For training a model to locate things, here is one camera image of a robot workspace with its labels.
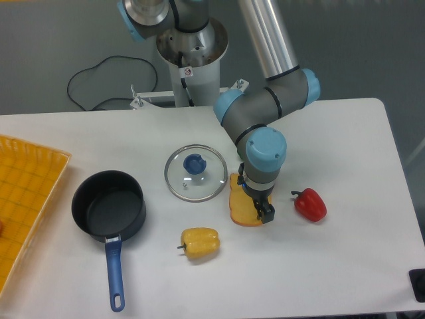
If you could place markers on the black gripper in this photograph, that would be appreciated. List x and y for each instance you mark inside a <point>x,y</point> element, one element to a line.
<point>258,194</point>

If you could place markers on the orange bread slice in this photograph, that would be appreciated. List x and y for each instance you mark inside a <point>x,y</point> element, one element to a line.
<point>242,210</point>

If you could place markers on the black saucepan blue handle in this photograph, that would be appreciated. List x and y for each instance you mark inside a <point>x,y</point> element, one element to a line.
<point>110,207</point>

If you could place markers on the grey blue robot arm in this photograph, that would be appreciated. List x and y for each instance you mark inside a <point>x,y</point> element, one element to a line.
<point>245,118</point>

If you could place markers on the red bell pepper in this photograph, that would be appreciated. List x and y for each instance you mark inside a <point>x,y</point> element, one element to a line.
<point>309,204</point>

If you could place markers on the green bell pepper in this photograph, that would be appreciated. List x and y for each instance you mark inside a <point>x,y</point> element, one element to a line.
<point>240,157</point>

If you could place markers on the yellow bell pepper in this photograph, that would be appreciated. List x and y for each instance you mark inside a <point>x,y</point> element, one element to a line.
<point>199,242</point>

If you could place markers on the glass lid blue knob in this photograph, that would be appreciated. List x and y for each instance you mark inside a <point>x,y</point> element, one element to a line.
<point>196,173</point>

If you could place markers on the black device table corner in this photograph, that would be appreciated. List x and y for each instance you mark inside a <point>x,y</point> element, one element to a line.
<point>417,281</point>

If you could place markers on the yellow plastic basket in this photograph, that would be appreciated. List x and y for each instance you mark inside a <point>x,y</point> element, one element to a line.
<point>30,175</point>

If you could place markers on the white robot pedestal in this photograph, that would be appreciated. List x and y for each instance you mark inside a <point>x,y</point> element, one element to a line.
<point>193,48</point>

